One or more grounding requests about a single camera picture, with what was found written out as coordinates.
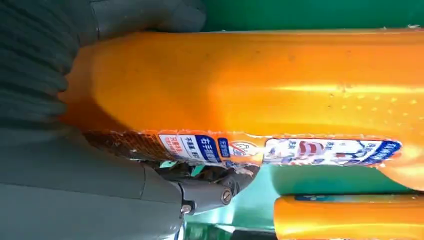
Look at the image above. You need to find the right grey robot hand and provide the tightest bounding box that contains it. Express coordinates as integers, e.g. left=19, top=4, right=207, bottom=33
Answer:
left=0, top=0, right=260, bottom=240

